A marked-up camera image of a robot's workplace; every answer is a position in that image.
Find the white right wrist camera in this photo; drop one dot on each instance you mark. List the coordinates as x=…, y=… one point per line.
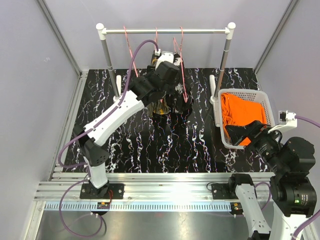
x=287, y=120

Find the orange trousers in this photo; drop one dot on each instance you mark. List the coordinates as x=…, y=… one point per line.
x=240, y=112

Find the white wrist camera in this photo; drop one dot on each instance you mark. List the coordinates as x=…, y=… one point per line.
x=165, y=56
x=287, y=120

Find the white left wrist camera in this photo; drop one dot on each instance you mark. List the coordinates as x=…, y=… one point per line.
x=165, y=56

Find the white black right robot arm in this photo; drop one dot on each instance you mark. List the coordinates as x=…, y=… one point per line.
x=293, y=195

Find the black white patterned trousers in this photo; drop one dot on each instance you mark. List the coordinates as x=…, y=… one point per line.
x=175, y=101

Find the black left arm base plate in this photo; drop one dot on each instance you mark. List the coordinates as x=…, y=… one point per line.
x=114, y=191

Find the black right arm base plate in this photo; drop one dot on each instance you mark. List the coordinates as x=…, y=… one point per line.
x=221, y=191

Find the camouflage olive yellow trousers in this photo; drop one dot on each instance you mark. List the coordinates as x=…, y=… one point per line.
x=159, y=107

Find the white plastic laundry basket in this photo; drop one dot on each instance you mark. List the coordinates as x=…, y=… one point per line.
x=250, y=95

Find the pink wire hanger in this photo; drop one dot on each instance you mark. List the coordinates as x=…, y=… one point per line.
x=130, y=51
x=179, y=47
x=157, y=50

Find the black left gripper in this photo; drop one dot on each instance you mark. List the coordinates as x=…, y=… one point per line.
x=172, y=82

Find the white metal clothes rack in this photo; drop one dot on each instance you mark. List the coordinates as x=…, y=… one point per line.
x=227, y=31

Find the aluminium extrusion rail frame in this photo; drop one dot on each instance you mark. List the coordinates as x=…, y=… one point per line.
x=181, y=188

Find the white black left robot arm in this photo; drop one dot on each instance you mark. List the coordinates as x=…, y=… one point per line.
x=140, y=92

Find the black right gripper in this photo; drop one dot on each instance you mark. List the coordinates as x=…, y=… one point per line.
x=256, y=130

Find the white slotted cable duct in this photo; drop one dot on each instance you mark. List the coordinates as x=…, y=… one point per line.
x=136, y=206

